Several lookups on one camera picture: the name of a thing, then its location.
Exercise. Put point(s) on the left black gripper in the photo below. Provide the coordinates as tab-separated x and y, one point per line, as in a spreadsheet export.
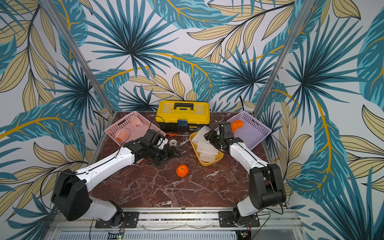
166	152

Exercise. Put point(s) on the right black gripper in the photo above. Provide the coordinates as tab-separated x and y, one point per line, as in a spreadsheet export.
216	142

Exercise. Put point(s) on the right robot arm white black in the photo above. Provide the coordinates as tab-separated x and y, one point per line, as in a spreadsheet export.
266	187

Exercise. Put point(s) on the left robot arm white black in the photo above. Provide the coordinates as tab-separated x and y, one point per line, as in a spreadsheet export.
71	193

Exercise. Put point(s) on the white tape roll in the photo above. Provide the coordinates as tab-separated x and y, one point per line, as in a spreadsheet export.
173	143

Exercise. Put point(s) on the yellow oval tray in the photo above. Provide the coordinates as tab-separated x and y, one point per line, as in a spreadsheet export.
218	157

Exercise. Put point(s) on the yellow black toolbox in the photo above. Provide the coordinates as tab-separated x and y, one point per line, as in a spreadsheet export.
179	116

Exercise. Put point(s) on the pink plastic basket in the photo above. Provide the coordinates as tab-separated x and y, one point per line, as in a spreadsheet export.
125	122

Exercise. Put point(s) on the purple plastic basket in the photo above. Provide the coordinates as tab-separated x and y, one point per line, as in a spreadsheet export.
253	132

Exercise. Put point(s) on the orange handled screwdriver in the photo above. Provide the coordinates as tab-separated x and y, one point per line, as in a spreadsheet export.
173	135

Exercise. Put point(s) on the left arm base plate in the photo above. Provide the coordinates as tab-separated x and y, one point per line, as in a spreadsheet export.
122	220

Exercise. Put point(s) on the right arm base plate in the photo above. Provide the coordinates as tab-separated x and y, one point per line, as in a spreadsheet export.
229	219

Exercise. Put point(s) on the front aluminium rail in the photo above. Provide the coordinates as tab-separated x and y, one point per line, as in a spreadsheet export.
206	223

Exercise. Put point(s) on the right aluminium frame post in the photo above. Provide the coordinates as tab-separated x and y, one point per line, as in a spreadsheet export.
300	20

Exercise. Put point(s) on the aluminium frame post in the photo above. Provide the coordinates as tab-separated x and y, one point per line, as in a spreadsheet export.
59	22
300	20

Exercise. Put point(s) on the left aluminium frame post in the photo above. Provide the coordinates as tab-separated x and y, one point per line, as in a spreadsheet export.
59	22

